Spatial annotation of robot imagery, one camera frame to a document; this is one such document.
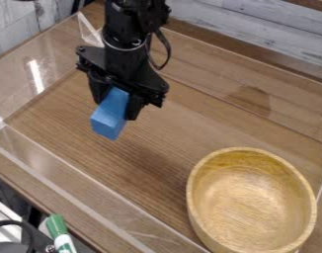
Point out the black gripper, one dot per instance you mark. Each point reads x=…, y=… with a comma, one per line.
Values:
x=123, y=66

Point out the blue rectangular block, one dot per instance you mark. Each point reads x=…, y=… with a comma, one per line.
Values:
x=108, y=118

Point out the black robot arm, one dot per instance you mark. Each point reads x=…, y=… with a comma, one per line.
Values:
x=130, y=19

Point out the brown wooden bowl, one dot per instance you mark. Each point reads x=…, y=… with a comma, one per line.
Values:
x=250, y=202

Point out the green and white marker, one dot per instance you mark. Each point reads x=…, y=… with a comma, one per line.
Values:
x=63, y=243

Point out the clear acrylic tray wall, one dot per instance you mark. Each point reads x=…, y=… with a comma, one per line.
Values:
x=100, y=217

